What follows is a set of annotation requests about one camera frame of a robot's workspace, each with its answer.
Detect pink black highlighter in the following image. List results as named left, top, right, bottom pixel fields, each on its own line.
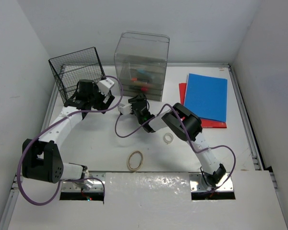
left=129, top=86, right=149, bottom=93

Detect orange black highlighter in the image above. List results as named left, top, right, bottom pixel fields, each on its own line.
left=131, top=77, right=151, bottom=83

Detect blue glue stick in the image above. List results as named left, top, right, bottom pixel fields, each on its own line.
left=137, top=69, right=152, bottom=75

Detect beige masking tape roll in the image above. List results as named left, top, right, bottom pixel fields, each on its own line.
left=127, top=150, right=144, bottom=172

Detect clear plastic drawer organizer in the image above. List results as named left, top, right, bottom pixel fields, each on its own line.
left=114, top=31, right=170, bottom=101

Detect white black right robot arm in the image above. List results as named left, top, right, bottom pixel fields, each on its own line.
left=128, top=93, right=226, bottom=187

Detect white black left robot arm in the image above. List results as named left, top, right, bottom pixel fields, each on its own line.
left=21, top=77, right=115, bottom=184

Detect clear tape roll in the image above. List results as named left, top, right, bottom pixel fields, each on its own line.
left=163, top=133, right=174, bottom=144

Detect blue folder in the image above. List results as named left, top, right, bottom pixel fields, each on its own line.
left=183, top=73, right=228, bottom=122

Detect red folder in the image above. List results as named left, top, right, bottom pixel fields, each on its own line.
left=179, top=83, right=227, bottom=128

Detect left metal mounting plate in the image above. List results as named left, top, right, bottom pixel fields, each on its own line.
left=61, top=171, right=106, bottom=192

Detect metal mounting plate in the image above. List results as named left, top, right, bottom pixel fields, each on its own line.
left=189, top=172, right=234, bottom=192
left=61, top=171, right=106, bottom=192

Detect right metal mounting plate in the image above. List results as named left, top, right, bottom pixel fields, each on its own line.
left=189, top=172, right=234, bottom=192

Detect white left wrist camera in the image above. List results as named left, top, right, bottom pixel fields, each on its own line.
left=97, top=78, right=115, bottom=95

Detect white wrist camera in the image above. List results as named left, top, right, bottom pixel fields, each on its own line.
left=118, top=103, right=132, bottom=115
left=97, top=78, right=115, bottom=95

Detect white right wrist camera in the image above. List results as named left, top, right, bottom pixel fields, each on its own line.
left=118, top=103, right=132, bottom=115

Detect black wire mesh shelf rack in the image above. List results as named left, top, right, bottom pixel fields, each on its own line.
left=48, top=47, right=105, bottom=102

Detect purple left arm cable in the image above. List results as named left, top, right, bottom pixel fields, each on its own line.
left=16, top=75, right=124, bottom=206

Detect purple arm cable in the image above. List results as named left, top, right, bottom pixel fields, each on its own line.
left=16, top=75, right=124, bottom=206
left=114, top=103, right=237, bottom=192

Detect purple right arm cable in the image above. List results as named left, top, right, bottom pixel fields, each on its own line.
left=114, top=103, right=237, bottom=192

